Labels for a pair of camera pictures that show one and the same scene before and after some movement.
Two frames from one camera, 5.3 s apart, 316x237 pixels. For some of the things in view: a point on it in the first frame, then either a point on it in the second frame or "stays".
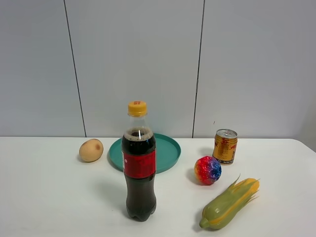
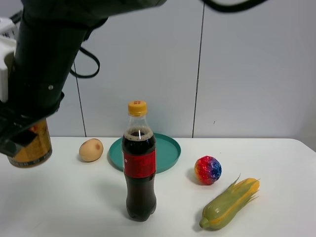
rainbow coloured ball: x=207 y=170 stays
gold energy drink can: x=225 y=145 → x=39 y=151
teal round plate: x=168 y=152 stays
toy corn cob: x=227 y=207 stays
